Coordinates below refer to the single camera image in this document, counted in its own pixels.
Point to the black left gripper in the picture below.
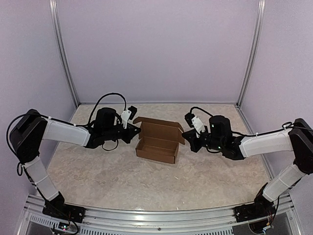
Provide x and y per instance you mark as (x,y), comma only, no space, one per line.
(131,133)

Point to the aluminium corner post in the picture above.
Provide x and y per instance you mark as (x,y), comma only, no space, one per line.
(62,51)
(253,51)

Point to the brown cardboard box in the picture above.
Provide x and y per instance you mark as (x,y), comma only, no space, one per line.
(159,140)

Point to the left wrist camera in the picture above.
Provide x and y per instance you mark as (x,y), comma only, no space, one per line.
(128,114)

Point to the aluminium front frame rail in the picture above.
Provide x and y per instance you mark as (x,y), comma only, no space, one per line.
(216,221)

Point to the left aluminium corner post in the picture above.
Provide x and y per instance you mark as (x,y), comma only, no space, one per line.
(62,51)

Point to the right aluminium corner post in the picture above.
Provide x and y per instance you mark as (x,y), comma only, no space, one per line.
(253,51)

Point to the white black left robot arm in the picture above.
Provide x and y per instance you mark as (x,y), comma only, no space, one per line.
(28,132)

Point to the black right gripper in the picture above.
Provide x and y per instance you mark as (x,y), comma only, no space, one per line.
(191,139)

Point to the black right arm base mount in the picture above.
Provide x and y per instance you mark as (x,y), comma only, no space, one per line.
(253,210)

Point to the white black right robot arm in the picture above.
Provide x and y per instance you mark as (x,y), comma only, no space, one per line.
(294,139)

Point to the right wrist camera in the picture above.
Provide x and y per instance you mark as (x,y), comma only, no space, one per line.
(194,122)

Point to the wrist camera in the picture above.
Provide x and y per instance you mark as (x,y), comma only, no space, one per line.
(194,122)
(128,114)

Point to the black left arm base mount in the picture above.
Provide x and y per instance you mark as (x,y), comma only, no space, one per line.
(66,212)

